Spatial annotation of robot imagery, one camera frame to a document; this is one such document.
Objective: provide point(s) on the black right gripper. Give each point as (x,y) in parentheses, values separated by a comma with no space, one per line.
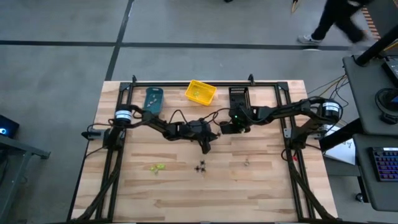
(239,119)

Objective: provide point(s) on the person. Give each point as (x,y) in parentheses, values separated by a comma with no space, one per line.
(339,15)

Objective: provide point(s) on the black aluminium rig frame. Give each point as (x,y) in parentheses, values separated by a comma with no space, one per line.
(171,84)

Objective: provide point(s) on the black mat orange striped edge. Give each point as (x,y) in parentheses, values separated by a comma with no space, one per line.
(371,26)

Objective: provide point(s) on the white paper sheet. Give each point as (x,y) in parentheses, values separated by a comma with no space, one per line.
(342,152)

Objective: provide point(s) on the grey desk top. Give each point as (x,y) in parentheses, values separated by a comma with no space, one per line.
(363,93)

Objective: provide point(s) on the black device with blue light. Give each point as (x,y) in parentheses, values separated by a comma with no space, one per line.
(7,127)

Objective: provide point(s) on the black caster wheel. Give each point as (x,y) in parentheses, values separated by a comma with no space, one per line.
(359,198)

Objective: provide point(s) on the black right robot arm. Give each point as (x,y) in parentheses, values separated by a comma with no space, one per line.
(286,110)

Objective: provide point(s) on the yellow plastic basket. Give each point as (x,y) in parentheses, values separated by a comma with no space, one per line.
(205,93)

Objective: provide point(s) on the grey side table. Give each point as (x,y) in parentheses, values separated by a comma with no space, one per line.
(12,174)

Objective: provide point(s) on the black plastic toy spider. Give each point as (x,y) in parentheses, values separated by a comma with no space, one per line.
(203,169)
(197,169)

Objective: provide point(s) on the black backlit keyboard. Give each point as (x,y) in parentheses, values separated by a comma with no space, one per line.
(385,165)

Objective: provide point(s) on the black monitor pole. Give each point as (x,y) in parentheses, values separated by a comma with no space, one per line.
(376,46)

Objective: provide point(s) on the black plastic basket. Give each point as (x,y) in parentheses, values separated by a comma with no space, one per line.
(239,96)

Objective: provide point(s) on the grey keyboard desk shelf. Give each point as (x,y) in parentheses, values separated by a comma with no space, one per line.
(363,186)

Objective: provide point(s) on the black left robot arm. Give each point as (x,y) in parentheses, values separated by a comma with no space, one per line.
(155,123)

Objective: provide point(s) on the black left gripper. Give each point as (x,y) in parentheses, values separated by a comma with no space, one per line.
(199,129)

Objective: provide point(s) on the black round desk device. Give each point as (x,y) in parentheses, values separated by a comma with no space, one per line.
(388,116)

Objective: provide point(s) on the green plastic basket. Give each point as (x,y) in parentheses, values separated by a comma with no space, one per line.
(157,107)

